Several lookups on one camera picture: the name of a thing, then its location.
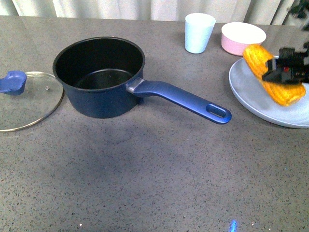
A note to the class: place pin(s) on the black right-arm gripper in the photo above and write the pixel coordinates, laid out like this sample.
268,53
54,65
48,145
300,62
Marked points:
291,67

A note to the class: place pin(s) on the yellow corn cob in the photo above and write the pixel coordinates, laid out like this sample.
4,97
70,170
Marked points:
256,57

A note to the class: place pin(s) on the glass lid with blue knob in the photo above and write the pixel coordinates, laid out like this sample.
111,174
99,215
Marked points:
27,98

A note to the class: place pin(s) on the light blue plate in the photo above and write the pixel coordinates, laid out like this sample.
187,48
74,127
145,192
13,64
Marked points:
250,93

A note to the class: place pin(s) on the pink plastic bowl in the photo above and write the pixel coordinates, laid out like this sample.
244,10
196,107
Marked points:
236,36

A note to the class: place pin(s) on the white curtain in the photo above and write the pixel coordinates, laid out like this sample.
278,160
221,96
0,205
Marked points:
264,12

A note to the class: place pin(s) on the light blue plastic cup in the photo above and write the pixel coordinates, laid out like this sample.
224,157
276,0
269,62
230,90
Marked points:
198,30

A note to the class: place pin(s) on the dark blue saucepan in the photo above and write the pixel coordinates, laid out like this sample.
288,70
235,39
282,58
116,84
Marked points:
103,78

